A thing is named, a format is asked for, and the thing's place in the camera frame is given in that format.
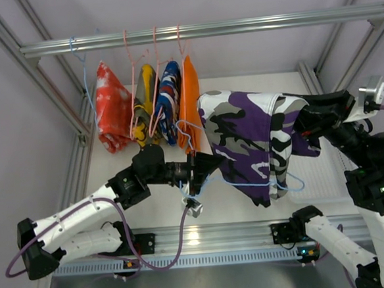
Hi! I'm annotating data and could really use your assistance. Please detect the white plastic basket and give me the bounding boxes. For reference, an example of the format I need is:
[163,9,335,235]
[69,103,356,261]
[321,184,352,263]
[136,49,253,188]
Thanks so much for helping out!
[287,138,356,204]

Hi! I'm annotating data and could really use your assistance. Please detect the blue white patterned trousers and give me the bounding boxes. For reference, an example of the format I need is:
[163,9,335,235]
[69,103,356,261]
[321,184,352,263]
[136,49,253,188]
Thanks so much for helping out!
[155,60,181,146]

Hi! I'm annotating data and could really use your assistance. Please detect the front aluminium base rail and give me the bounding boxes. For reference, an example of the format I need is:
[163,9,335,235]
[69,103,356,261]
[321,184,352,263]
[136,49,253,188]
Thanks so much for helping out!
[118,211,384,257]

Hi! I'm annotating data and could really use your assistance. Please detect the aluminium hanging rail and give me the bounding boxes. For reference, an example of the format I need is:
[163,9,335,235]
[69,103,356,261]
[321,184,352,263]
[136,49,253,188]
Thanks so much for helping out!
[20,3,384,59]

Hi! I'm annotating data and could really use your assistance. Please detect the right frame post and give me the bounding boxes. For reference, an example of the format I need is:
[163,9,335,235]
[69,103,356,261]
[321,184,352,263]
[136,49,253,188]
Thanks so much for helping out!
[297,0,384,94]

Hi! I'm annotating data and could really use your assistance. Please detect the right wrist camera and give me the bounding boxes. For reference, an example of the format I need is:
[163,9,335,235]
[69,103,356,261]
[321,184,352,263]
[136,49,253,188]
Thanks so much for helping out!
[358,76,384,113]

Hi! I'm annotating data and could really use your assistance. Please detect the blue wire hanger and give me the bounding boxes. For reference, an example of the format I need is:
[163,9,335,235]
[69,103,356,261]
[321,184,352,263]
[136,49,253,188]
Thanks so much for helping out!
[69,36,100,133]
[175,120,306,200]

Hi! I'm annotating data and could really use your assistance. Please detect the white slotted cable duct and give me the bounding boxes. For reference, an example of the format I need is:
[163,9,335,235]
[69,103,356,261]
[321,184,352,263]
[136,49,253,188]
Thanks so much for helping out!
[53,247,306,277]

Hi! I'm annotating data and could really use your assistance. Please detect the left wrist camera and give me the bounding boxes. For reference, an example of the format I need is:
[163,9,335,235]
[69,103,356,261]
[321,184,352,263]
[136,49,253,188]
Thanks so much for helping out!
[182,198,204,218]

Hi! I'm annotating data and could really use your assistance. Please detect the frame post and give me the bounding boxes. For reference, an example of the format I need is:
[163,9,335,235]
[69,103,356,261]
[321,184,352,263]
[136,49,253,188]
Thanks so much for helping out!
[0,15,94,208]
[297,0,384,94]

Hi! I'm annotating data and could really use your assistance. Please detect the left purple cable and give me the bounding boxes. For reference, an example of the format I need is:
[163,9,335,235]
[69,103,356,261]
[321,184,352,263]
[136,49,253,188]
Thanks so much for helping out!
[0,190,197,286]

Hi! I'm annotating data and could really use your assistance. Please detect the left frame post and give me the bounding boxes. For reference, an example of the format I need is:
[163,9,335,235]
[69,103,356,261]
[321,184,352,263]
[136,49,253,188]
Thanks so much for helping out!
[0,15,94,208]

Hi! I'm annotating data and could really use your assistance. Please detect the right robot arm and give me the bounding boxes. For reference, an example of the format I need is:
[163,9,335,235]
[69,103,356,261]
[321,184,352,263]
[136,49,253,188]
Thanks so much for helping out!
[289,90,384,288]

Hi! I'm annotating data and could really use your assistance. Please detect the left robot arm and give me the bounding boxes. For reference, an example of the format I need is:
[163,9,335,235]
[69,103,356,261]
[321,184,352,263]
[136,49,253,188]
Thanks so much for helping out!
[16,144,225,281]

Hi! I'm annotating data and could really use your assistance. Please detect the pink wire hanger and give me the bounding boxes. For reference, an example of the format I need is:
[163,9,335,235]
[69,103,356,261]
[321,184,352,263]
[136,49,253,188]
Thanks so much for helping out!
[176,24,189,89]
[122,30,149,140]
[140,25,179,137]

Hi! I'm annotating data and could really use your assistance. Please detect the yellow olive camouflage trousers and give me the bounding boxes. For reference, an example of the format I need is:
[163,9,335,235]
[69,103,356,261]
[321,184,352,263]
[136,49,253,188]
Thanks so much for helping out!
[133,64,162,148]

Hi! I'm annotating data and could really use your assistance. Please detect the red white tie-dye trousers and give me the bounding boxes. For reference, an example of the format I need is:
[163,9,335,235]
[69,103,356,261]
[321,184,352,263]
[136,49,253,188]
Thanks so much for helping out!
[95,61,132,154]

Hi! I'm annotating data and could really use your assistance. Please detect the purple camouflage trousers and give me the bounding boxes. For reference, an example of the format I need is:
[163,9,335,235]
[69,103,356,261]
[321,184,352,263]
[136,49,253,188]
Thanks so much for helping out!
[197,90,321,207]

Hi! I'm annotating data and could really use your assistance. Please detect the orange trousers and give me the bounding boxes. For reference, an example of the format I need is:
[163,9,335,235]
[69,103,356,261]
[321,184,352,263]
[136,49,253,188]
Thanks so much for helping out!
[178,55,202,154]

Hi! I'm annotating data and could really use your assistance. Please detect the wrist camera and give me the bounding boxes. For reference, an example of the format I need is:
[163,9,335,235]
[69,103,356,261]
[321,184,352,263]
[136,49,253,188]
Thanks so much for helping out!
[358,76,384,113]
[182,198,204,218]

